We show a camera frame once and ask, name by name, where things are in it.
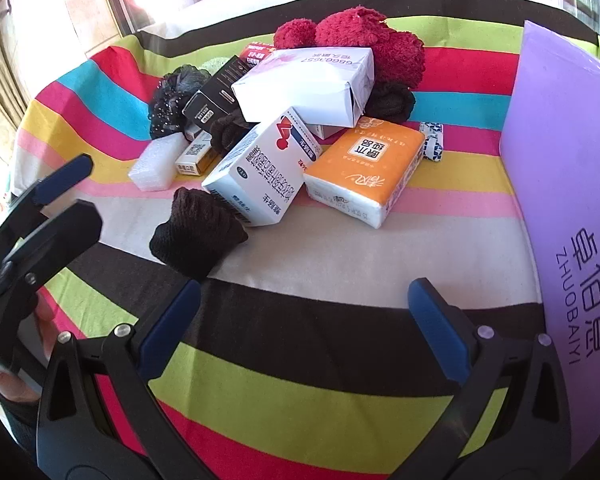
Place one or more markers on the purple cardboard box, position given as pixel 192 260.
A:
pixel 555 160

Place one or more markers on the pale green scrunchie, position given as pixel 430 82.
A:
pixel 212 66

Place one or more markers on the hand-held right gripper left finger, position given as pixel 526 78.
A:
pixel 172 325

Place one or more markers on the dark brown sock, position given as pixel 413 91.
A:
pixel 390 102
pixel 227 132

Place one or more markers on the white foam block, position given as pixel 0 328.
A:
pixel 155 165

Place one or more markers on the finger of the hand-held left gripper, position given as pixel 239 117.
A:
pixel 62 175
pixel 65 230

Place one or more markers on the small white and yellow box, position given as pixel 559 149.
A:
pixel 195 152

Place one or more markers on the striped tablecloth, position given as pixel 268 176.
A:
pixel 330 270

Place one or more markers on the blue and white patterned roll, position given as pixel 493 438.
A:
pixel 432 140

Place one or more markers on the white and blue medicine box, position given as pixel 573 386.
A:
pixel 260 170

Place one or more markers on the red and white box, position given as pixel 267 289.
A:
pixel 255 55

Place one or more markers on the orange tissue pack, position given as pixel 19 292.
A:
pixel 365 170

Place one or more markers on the person's left hand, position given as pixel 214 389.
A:
pixel 15 382

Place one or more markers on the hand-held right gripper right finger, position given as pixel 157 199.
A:
pixel 437 330

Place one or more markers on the black box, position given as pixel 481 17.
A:
pixel 215 90

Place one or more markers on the black lace scrunchie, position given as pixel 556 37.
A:
pixel 172 95

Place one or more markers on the red fluffy socks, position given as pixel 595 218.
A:
pixel 360 35

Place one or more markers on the white tissue pack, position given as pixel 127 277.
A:
pixel 300 85

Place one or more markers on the black knit sock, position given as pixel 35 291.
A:
pixel 195 230

